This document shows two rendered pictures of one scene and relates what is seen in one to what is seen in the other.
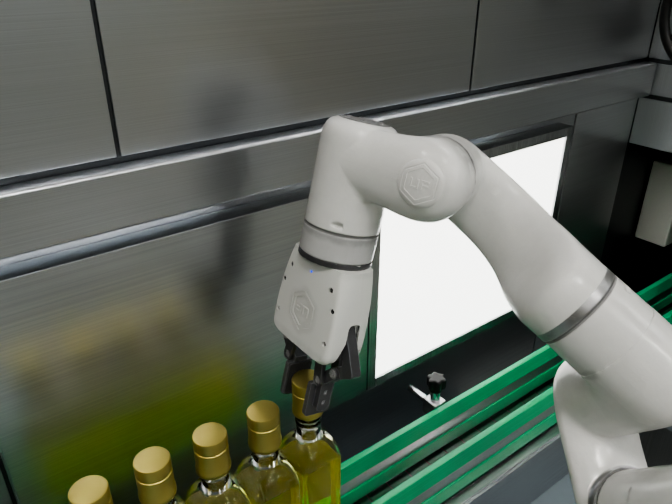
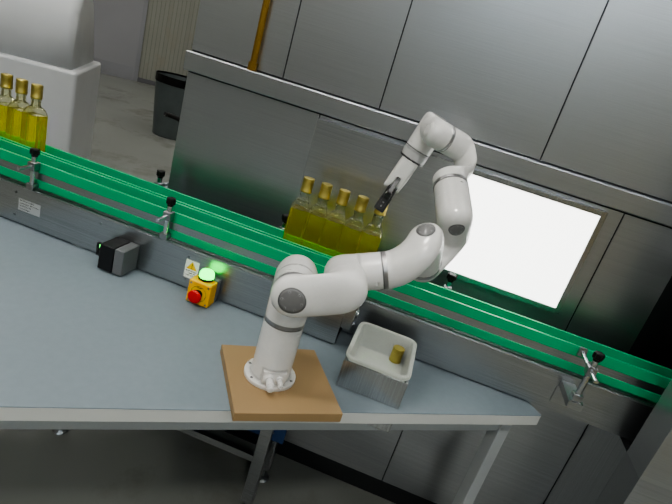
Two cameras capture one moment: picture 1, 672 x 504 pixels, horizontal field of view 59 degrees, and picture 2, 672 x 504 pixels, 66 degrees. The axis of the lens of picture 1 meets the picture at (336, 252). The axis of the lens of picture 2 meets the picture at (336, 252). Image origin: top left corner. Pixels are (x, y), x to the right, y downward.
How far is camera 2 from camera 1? 1.13 m
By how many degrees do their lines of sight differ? 41
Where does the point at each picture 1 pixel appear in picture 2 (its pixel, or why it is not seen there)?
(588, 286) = (447, 172)
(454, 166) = (437, 125)
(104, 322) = (346, 153)
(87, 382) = (332, 169)
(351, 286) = (403, 162)
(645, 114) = not seen: outside the picture
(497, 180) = (470, 154)
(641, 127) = not seen: outside the picture
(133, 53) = (397, 80)
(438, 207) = (428, 136)
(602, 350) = (438, 191)
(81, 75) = (380, 80)
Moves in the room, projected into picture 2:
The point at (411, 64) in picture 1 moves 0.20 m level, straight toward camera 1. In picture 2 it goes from (507, 131) to (461, 119)
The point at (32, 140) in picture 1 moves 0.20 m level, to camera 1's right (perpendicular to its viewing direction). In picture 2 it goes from (359, 91) to (405, 108)
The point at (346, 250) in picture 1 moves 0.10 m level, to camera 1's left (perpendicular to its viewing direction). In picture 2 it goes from (409, 151) to (384, 140)
